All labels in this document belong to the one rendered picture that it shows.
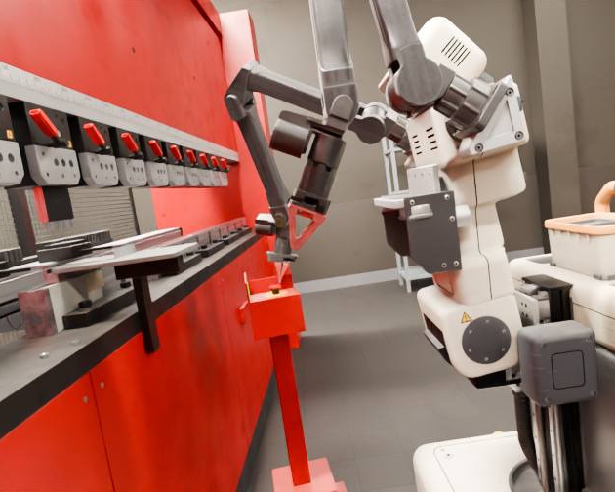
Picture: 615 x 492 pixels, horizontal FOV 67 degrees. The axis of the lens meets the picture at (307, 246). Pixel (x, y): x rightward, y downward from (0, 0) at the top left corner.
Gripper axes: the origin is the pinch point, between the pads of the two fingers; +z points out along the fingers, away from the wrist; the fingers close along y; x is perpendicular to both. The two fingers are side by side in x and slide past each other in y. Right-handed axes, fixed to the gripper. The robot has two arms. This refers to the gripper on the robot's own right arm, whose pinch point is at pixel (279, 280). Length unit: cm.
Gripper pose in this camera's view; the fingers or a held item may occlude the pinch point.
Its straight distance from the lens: 156.8
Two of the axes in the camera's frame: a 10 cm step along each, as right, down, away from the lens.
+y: -9.8, -1.0, -1.6
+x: 1.5, 1.1, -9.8
